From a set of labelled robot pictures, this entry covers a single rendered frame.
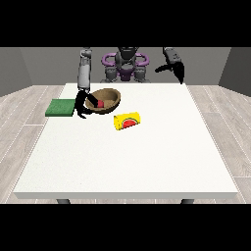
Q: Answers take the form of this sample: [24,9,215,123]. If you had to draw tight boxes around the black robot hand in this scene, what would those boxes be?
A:
[154,60,185,85]
[74,88,100,120]

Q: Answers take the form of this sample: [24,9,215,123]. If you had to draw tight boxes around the brown wooden bowl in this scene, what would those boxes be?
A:
[84,87,122,115]

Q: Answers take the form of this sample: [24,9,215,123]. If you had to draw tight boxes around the green square pad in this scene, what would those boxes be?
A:
[44,98,76,118]

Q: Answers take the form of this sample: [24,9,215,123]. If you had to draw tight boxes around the yellow cup with melon print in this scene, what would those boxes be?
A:
[113,111,142,131]

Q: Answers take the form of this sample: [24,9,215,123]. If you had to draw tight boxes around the grey robot trunk purple rings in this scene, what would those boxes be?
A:
[100,47,152,83]

